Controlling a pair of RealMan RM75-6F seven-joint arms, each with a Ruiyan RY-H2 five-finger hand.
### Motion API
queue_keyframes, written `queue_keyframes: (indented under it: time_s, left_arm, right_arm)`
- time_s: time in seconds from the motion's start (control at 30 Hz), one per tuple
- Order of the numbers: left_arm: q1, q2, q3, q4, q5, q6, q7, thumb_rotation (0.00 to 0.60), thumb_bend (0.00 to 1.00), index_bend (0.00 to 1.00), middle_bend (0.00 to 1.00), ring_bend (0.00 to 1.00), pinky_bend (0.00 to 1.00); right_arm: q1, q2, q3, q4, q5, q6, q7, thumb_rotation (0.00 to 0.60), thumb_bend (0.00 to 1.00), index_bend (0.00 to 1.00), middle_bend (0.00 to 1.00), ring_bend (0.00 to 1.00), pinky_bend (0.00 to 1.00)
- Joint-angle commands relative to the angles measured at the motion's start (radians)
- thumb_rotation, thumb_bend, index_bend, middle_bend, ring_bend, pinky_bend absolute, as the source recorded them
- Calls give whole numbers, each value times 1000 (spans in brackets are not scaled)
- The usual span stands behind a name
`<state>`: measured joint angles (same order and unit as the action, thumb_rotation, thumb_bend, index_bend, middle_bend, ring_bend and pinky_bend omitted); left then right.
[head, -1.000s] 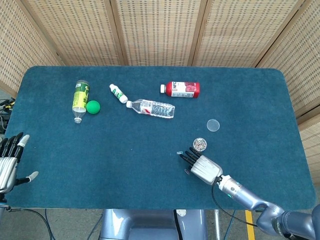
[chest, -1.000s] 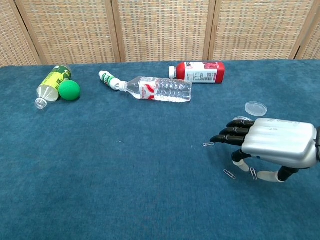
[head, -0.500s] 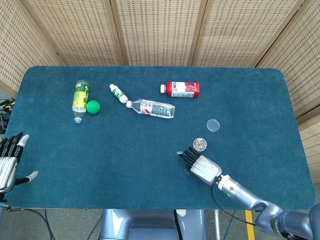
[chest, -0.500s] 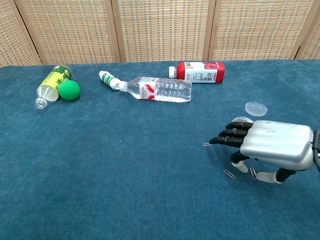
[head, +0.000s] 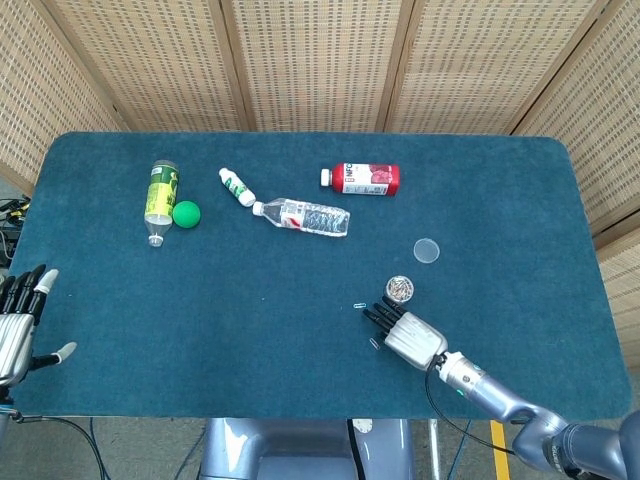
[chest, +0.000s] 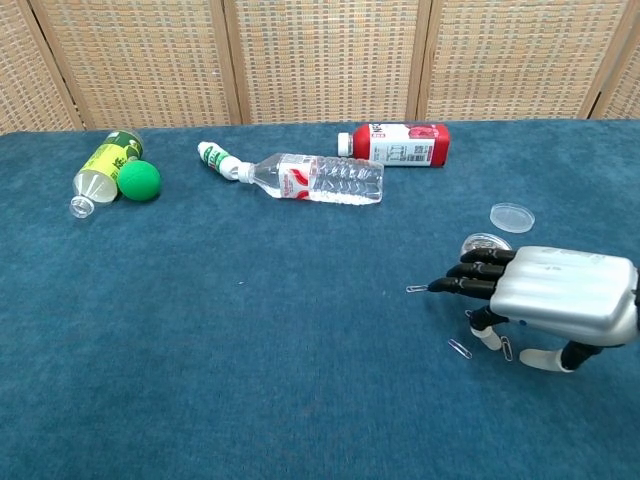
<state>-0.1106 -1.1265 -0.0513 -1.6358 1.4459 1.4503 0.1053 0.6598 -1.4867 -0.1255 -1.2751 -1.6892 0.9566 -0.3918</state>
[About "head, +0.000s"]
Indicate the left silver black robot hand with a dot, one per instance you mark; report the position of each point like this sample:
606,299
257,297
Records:
15,335

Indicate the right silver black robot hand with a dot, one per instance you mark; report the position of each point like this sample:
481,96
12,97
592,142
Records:
415,337

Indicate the blue-grey robot torso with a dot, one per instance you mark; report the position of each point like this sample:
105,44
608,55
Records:
300,450

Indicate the clear water bottle red label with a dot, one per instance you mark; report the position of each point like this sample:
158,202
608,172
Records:
310,219

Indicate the green foam ball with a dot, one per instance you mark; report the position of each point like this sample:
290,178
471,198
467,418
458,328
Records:
186,215

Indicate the green label plastic bottle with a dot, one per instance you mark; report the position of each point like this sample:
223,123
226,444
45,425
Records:
161,195

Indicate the small white bottle green label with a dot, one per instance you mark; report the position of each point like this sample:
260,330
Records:
235,186

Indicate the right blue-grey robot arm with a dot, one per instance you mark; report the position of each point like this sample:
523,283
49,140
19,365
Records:
495,395

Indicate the red juice bottle white cap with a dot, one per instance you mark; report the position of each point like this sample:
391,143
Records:
367,179

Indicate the clear jar of paperclips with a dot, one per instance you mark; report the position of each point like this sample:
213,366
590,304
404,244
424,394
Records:
400,289

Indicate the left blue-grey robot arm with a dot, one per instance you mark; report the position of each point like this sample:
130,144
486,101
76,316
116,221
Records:
4,400

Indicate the clear round plastic lid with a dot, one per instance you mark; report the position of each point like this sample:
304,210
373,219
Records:
426,250

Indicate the woven wooden folding screen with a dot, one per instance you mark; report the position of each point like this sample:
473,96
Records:
320,60

